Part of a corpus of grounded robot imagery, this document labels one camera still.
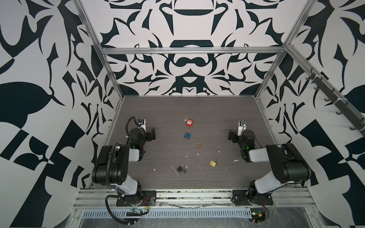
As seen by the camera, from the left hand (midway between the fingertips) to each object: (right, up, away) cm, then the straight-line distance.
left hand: (146, 125), depth 93 cm
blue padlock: (+27, -7, +4) cm, 28 cm away
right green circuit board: (+61, -42, -22) cm, 77 cm away
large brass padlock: (+42, -22, -6) cm, 48 cm away
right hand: (+61, -2, +1) cm, 61 cm away
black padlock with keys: (+24, -24, -9) cm, 35 cm away
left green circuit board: (+1, -39, -24) cm, 46 cm away
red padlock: (+29, +2, +9) cm, 30 cm away
